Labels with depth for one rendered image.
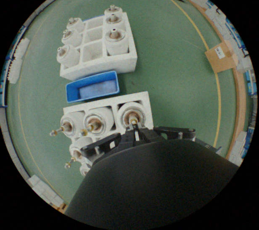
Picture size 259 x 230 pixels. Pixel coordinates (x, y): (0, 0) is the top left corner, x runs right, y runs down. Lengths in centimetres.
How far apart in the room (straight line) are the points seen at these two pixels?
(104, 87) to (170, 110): 44
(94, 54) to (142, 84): 35
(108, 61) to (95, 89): 23
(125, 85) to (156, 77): 20
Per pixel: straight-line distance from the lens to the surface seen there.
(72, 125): 32
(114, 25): 40
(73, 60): 42
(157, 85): 53
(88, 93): 55
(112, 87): 50
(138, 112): 24
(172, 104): 57
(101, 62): 37
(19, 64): 227
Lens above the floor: 49
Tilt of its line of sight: 90 degrees down
